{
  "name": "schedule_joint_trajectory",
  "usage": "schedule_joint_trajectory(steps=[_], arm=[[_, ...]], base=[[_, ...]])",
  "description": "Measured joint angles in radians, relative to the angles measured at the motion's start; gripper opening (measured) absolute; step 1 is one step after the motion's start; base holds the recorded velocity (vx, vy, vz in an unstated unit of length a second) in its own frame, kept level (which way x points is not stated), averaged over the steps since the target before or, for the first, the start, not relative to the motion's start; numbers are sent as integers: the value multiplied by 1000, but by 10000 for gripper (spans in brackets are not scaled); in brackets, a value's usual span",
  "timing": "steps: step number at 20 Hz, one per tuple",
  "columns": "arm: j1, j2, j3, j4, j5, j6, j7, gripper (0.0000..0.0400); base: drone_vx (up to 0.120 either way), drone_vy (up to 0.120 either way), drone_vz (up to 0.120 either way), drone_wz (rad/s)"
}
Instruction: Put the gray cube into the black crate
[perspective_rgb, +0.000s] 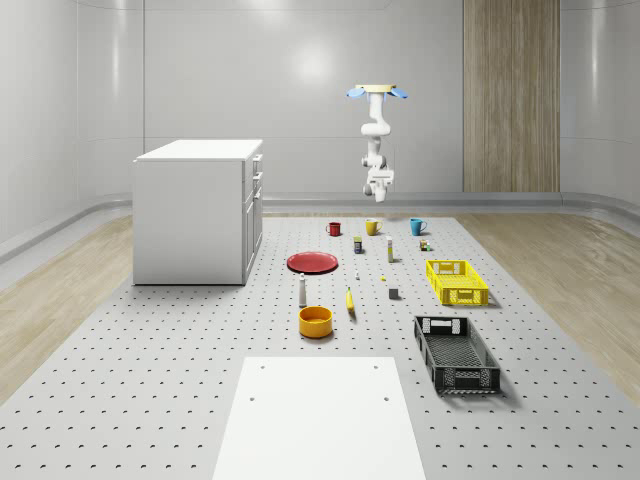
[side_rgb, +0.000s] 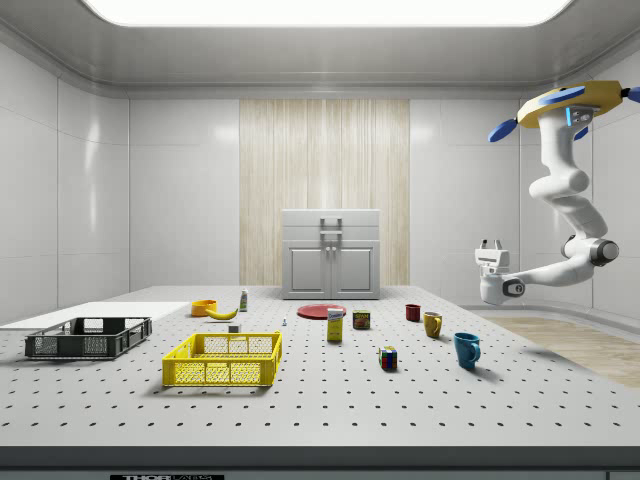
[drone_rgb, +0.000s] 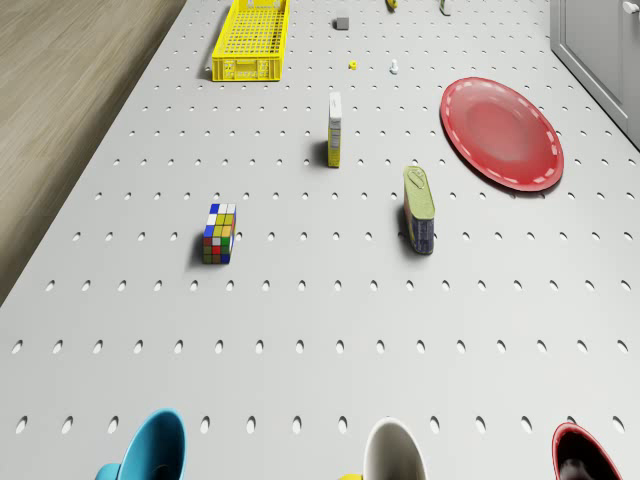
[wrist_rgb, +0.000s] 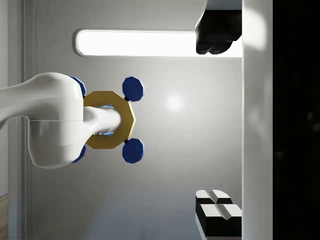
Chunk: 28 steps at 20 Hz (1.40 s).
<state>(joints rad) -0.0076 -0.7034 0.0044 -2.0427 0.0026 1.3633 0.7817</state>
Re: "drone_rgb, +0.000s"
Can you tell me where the puzzle cube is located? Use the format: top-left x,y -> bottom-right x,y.
201,202 -> 238,266

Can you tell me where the flat-sided can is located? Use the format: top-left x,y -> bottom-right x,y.
402,165 -> 437,256

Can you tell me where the white and yellow box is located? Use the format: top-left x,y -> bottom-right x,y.
327,91 -> 344,169

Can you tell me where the red plate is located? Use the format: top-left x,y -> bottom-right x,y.
439,76 -> 566,193

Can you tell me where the yellow basket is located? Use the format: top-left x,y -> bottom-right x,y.
211,0 -> 292,83

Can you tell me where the white mug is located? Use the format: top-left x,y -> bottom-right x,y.
339,417 -> 430,480

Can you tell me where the blue mug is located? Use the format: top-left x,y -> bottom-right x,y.
94,408 -> 188,480

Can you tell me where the white cabinet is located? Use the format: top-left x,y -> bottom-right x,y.
549,0 -> 640,152

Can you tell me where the red mug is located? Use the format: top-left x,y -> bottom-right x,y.
550,421 -> 624,480

